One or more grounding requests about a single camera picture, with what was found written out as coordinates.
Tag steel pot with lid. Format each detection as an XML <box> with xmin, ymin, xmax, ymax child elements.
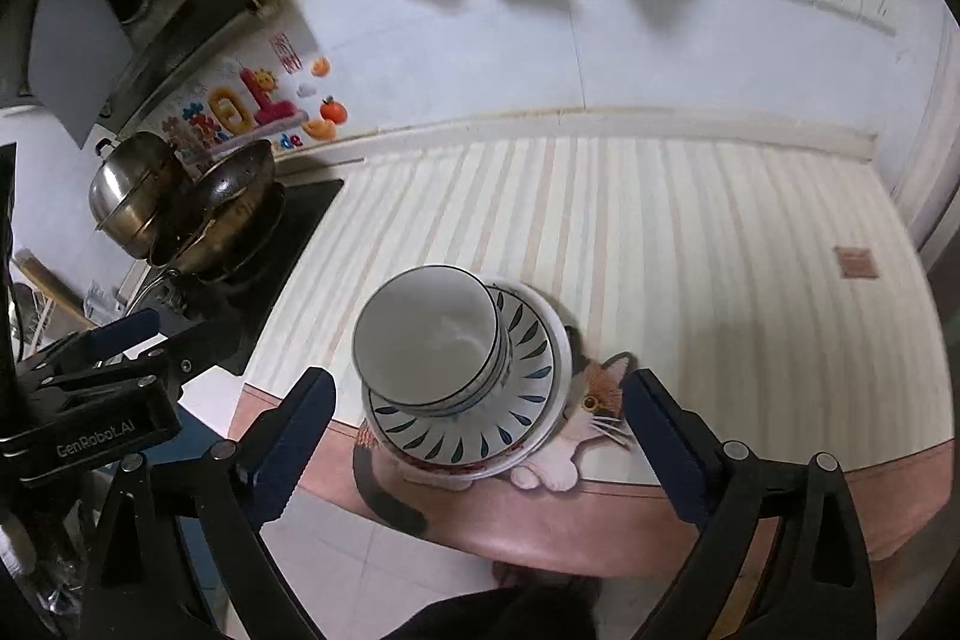
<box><xmin>87</xmin><ymin>131</ymin><xmax>190</xmax><ymax>260</ymax></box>

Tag blue leaf pattern plate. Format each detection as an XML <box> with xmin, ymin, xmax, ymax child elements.
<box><xmin>364</xmin><ymin>282</ymin><xmax>558</xmax><ymax>462</ymax></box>

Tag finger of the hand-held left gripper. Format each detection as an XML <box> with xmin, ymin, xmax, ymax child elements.
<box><xmin>127</xmin><ymin>314</ymin><xmax>261</xmax><ymax>392</ymax></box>
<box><xmin>19</xmin><ymin>308</ymin><xmax>175</xmax><ymax>387</ymax></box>

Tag range hood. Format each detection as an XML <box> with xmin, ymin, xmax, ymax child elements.
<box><xmin>0</xmin><ymin>0</ymin><xmax>265</xmax><ymax>152</ymax></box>

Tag wooden stick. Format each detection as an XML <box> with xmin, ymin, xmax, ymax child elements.
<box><xmin>13</xmin><ymin>251</ymin><xmax>97</xmax><ymax>327</ymax></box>

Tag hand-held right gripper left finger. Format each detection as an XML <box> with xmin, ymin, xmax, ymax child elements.
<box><xmin>75</xmin><ymin>367</ymin><xmax>337</xmax><ymax>640</ymax></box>

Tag striped tablecloth with cat print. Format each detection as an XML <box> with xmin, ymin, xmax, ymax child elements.
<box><xmin>227</xmin><ymin>132</ymin><xmax>947</xmax><ymax>582</ymax></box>

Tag person's dark trousers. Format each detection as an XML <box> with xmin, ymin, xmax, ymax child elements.
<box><xmin>379</xmin><ymin>571</ymin><xmax>605</xmax><ymax>640</ymax></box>

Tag dark metal wok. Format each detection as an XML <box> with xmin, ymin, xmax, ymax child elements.
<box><xmin>145</xmin><ymin>140</ymin><xmax>288</xmax><ymax>283</ymax></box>

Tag colourful wall sticker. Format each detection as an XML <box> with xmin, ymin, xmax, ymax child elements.
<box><xmin>160</xmin><ymin>31</ymin><xmax>351</xmax><ymax>176</ymax></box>

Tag plain white plate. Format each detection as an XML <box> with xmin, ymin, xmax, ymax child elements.
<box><xmin>367</xmin><ymin>278</ymin><xmax>576</xmax><ymax>482</ymax></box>

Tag black cooktop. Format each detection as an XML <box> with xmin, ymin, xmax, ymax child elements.
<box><xmin>127</xmin><ymin>178</ymin><xmax>346</xmax><ymax>378</ymax></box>

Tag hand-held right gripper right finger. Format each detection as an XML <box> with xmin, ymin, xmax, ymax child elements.
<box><xmin>622</xmin><ymin>368</ymin><xmax>878</xmax><ymax>640</ymax></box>

